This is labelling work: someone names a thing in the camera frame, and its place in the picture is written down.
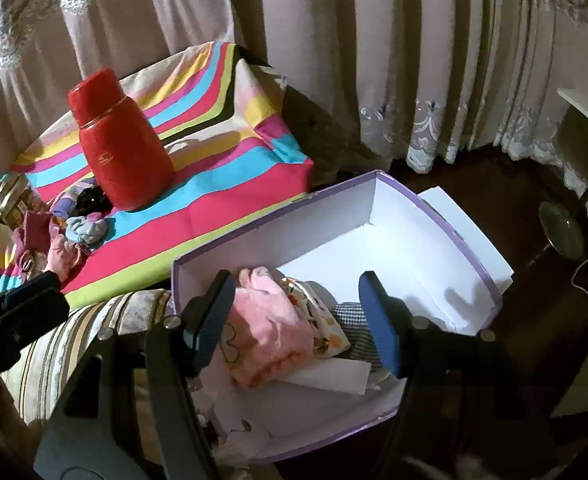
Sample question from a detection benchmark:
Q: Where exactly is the white shelf board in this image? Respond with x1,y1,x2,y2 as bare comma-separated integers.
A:
556,86,588,132

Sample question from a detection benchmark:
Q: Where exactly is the magenta cloth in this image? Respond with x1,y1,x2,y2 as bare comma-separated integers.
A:
15,209,53,262

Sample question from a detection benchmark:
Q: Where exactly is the white cardboard lid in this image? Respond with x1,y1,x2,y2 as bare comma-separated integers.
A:
418,186,516,292

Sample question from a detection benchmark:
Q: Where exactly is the white tissue paper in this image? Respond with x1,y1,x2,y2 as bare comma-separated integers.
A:
194,357,375,443

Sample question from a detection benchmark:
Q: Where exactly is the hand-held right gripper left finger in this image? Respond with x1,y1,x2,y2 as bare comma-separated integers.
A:
34,270,237,480

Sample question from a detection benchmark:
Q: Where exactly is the purple cardboard box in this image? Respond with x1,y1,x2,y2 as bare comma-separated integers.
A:
171,170,503,463

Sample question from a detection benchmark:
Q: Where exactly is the patterned small box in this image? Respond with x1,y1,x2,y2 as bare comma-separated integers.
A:
0,174,30,224

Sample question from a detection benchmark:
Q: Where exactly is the houndstooth cloth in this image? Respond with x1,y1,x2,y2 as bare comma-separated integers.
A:
333,301,391,367

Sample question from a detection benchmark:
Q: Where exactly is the purple knitted sock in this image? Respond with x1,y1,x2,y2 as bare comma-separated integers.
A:
52,194,83,222

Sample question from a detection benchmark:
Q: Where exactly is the colourful striped cloth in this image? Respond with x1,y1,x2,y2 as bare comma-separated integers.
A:
0,42,315,309

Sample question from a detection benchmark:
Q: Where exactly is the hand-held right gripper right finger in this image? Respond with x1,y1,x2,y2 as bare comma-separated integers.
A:
358,270,560,480

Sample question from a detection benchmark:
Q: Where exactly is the red thermos flask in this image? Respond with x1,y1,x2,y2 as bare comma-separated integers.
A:
68,67,175,212

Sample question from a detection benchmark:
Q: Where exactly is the beige embroidered curtain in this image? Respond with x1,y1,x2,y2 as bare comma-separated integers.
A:
0,0,588,216

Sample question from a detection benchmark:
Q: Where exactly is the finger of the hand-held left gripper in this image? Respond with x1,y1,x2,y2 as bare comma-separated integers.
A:
0,272,70,358

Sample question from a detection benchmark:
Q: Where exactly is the round metal stand base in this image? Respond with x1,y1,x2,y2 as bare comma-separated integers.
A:
538,164,588,262

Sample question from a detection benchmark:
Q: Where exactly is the white cloth with orange print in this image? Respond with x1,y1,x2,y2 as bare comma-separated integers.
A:
280,276,351,359

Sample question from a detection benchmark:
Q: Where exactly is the pink garment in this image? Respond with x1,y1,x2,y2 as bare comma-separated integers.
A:
231,266,315,389

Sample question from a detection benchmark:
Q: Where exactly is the light blue sock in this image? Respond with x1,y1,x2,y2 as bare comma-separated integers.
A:
65,214,110,254

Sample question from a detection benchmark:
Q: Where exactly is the striped beige cushion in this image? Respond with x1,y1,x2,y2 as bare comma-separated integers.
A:
1,289,175,432

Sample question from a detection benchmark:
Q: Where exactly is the white cable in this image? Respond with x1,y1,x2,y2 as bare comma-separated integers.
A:
570,256,588,332

